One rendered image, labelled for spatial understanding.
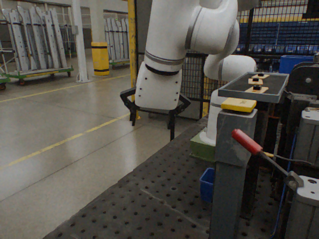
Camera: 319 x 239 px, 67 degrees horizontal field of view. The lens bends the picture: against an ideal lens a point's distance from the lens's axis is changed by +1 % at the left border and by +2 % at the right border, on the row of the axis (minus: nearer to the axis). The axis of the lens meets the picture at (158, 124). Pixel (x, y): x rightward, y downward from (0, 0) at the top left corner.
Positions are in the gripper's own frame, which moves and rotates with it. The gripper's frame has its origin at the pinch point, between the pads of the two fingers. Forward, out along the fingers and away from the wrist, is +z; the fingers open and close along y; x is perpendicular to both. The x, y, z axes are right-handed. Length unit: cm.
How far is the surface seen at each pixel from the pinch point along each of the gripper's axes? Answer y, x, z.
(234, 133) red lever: -11.9, 17.4, -12.3
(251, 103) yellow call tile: -18.2, 8.4, -13.4
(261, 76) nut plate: -37.2, -21.8, -6.8
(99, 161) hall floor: 24, -138, 165
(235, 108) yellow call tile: -14.7, 9.4, -12.5
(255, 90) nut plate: -24.4, -2.0, -11.3
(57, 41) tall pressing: 216, -736, 273
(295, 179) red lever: -20.8, 24.8, -9.7
